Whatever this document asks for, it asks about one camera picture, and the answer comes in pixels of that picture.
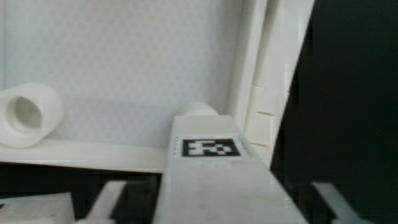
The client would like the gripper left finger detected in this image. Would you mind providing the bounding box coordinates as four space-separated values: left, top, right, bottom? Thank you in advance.
75 181 127 224

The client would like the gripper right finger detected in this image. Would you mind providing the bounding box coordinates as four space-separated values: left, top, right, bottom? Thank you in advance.
313 182 375 224

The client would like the white leg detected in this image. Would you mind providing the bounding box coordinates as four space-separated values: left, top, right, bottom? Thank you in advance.
0 193 75 224
153 102 308 224

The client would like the white desk top tray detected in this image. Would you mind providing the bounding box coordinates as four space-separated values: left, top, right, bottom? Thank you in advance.
0 0 270 174

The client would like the white front rail barrier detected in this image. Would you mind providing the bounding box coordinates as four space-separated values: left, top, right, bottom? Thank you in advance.
246 0 315 166

